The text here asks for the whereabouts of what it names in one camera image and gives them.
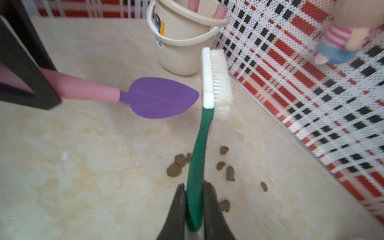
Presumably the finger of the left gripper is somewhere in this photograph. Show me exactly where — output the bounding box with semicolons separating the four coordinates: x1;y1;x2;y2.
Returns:
1;16;62;110
1;1;57;71

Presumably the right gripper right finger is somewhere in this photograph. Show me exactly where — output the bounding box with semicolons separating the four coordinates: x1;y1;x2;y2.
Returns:
203;182;236;240

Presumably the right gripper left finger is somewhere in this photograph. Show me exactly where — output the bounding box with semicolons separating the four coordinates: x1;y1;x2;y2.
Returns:
157;184;187;240

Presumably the green white scrub brush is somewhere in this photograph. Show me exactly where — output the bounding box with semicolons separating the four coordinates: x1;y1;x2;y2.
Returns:
186;47;233;232

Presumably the purple trowel pink handle back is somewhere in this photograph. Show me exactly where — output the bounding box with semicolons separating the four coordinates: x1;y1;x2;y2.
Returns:
213;3;228;20

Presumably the purple pointed trowel pink handle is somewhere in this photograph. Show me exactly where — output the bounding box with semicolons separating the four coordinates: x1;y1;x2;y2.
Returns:
188;0;200;13

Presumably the soil clump on table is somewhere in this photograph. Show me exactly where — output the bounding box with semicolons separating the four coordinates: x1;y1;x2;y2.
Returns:
167;163;182;178

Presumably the cream plastic bucket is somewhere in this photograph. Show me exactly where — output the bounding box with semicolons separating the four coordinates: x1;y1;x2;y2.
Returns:
147;0;230;76

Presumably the cartoon boy plush doll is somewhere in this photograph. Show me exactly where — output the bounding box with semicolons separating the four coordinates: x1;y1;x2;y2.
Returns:
314;0;384;65

